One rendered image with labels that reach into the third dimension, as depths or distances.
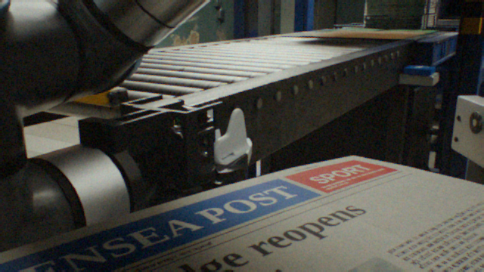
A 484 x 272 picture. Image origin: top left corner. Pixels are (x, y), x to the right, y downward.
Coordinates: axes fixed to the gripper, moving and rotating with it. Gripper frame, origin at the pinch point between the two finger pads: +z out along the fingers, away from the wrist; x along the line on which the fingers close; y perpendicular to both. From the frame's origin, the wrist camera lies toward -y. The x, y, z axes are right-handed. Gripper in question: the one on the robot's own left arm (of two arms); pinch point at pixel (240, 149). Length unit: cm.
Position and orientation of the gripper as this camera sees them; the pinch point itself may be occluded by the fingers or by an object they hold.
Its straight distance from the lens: 51.5
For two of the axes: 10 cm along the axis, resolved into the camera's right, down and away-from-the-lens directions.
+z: 5.2, -2.3, 8.2
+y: 0.0, -9.6, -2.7
